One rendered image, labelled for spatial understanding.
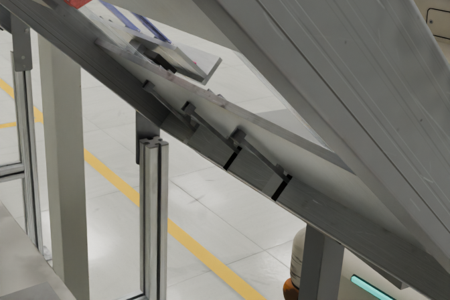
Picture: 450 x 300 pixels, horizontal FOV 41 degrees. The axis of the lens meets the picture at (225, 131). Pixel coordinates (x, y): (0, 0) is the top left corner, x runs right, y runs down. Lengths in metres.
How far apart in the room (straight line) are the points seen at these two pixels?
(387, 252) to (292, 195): 0.16
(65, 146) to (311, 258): 0.53
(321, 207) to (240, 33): 0.58
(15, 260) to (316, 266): 0.61
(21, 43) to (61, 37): 0.77
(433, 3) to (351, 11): 1.04
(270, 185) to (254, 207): 1.39
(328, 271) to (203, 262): 0.75
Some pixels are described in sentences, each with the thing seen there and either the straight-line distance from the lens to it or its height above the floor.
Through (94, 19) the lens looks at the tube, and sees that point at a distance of 0.84.
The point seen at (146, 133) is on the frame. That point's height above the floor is 0.65.
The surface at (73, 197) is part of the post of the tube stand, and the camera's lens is 1.31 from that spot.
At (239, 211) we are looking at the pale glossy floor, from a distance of 2.19.
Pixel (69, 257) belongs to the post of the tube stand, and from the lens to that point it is 1.38.
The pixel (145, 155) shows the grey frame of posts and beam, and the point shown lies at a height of 0.62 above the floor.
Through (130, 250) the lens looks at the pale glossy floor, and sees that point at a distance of 1.96.
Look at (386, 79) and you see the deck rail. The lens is 0.26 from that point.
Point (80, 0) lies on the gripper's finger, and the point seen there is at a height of 0.92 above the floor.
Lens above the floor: 1.06
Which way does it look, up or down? 22 degrees down
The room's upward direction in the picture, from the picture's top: 3 degrees clockwise
